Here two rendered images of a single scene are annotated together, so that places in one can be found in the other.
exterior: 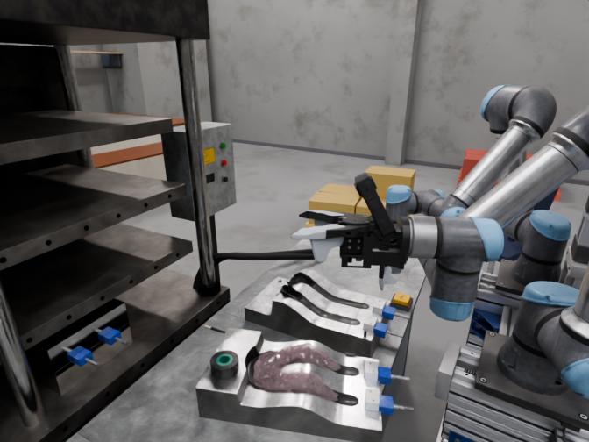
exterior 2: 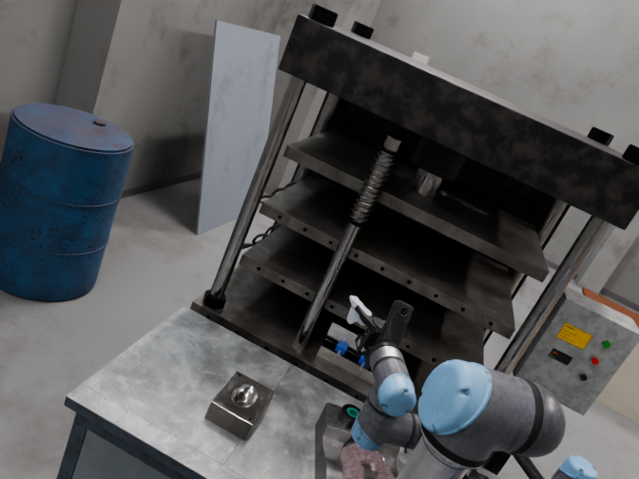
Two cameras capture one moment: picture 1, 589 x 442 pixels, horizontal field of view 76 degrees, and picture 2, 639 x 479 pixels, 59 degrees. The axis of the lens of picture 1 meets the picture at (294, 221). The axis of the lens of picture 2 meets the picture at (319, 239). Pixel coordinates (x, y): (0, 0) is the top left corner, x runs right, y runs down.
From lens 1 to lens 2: 1.23 m
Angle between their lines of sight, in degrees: 65
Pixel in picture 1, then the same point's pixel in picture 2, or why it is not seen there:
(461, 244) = (377, 374)
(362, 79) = not seen: outside the picture
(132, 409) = (313, 388)
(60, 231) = (393, 269)
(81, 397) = (318, 364)
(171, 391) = not seen: hidden behind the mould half
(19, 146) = (414, 210)
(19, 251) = (366, 258)
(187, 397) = not seen: hidden behind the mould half
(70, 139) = (447, 226)
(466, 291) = (362, 414)
